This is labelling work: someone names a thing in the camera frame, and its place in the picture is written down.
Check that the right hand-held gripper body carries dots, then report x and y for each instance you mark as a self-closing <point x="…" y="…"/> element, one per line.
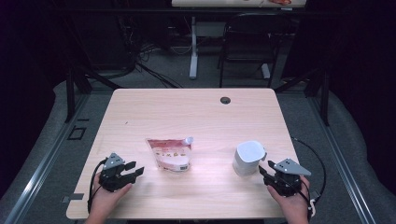
<point x="288" y="182"/>

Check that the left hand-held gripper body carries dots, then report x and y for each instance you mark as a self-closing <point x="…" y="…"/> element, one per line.
<point x="113" y="179"/>

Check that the white lidded container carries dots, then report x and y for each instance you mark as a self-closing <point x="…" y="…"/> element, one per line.
<point x="246" y="161"/>

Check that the red and white spouted pouch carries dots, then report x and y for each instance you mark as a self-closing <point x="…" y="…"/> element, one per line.
<point x="169" y="155"/>

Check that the person's left hand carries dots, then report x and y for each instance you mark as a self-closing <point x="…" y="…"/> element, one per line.
<point x="106" y="202"/>

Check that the person's right hand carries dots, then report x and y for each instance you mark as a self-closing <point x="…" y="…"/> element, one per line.
<point x="292" y="208"/>

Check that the grey tape patch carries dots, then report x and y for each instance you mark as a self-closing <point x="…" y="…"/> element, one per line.
<point x="74" y="197"/>
<point x="315" y="195"/>

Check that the black tape square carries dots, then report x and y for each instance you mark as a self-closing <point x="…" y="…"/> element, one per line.
<point x="74" y="139"/>

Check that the short black tape strip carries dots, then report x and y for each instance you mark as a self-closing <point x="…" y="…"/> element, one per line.
<point x="83" y="119"/>

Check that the round table grommet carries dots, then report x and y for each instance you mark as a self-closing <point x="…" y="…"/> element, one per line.
<point x="225" y="100"/>

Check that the black metal stand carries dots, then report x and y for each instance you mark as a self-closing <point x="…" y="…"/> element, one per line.
<point x="325" y="99"/>
<point x="70" y="93"/>

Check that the black folding chair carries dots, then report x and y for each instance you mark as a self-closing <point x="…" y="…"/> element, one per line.
<point x="253" y="31"/>

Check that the orange object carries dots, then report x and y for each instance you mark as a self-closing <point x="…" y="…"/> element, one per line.
<point x="280" y="1"/>

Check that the white desk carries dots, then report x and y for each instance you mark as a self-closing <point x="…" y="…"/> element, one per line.
<point x="218" y="3"/>

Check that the aluminium floor rail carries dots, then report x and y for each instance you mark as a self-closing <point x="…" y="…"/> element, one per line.
<point x="345" y="169"/>
<point x="42" y="168"/>

